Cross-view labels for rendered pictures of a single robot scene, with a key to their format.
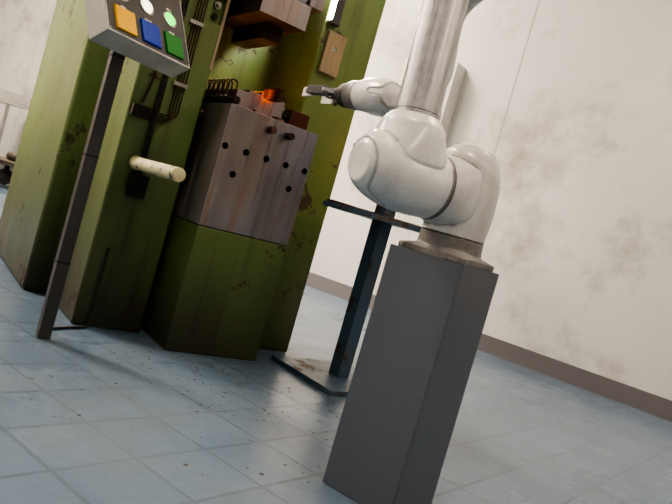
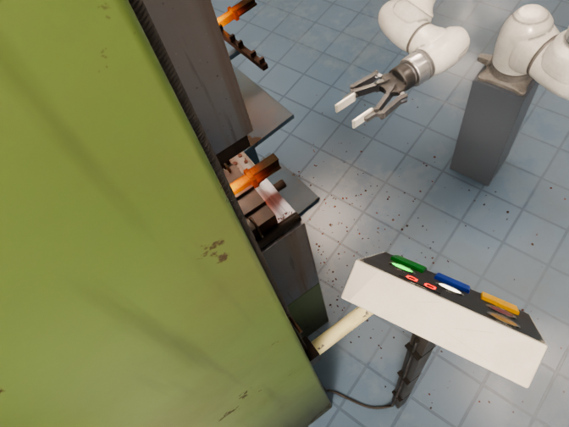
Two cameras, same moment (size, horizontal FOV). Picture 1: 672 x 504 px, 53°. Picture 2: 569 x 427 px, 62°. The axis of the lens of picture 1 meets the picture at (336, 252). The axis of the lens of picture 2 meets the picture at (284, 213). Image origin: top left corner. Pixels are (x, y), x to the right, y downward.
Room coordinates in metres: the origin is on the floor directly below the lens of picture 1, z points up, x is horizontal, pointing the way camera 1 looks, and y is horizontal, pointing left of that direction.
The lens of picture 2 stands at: (2.26, 1.09, 2.02)
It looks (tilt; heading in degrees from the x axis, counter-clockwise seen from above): 60 degrees down; 285
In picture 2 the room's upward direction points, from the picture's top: 18 degrees counter-clockwise
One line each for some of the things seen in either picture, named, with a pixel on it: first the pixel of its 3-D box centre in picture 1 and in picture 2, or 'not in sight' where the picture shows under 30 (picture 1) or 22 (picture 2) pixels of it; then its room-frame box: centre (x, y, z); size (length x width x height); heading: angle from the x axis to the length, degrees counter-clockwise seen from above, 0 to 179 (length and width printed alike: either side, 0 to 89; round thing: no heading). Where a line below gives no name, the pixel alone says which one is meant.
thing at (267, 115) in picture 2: (382, 219); (231, 111); (2.68, -0.15, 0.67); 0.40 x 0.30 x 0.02; 130
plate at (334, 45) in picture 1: (332, 54); not in sight; (2.79, 0.24, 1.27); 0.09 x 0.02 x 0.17; 125
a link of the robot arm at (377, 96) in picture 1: (381, 97); (440, 47); (1.96, -0.01, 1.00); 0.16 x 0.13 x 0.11; 35
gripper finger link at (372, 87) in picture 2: not in sight; (371, 88); (2.17, 0.12, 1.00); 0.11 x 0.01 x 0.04; 14
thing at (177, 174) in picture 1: (156, 168); (365, 310); (2.23, 0.65, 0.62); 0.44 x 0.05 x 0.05; 35
